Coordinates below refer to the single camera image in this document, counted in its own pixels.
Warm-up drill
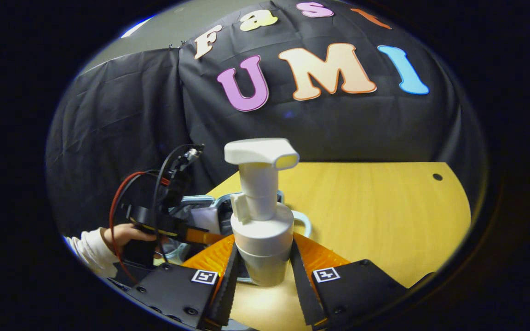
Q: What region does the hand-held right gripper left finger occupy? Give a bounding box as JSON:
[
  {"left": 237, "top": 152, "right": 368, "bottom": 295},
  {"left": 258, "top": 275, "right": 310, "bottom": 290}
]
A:
[{"left": 127, "top": 234, "right": 242, "bottom": 330}]

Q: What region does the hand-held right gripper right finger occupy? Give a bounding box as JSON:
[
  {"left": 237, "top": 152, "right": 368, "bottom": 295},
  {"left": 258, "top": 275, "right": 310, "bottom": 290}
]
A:
[{"left": 290, "top": 232, "right": 409, "bottom": 327}]

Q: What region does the white pump bottle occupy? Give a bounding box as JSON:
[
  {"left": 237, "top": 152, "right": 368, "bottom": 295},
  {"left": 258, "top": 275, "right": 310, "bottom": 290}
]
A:
[{"left": 224, "top": 138, "right": 300, "bottom": 287}]

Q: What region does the light blue suitcase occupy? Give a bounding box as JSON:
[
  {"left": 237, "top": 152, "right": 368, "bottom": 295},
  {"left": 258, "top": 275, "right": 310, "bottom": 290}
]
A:
[{"left": 161, "top": 191, "right": 312, "bottom": 282}]

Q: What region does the black backdrop cloth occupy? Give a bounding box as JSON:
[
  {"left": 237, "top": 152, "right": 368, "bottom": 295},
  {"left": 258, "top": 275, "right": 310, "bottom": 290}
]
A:
[{"left": 46, "top": 0, "right": 486, "bottom": 237}]

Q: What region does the ceiling light panel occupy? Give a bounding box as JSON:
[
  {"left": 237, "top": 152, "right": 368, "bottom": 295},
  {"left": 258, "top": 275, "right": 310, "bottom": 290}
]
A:
[{"left": 120, "top": 14, "right": 156, "bottom": 39}]

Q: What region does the red gripper cable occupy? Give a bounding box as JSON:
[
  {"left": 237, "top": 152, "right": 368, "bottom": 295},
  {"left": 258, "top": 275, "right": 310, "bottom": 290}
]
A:
[{"left": 109, "top": 171, "right": 172, "bottom": 284}]

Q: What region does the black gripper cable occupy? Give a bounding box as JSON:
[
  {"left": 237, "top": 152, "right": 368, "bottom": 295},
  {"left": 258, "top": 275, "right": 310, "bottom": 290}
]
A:
[{"left": 152, "top": 143, "right": 201, "bottom": 265}]

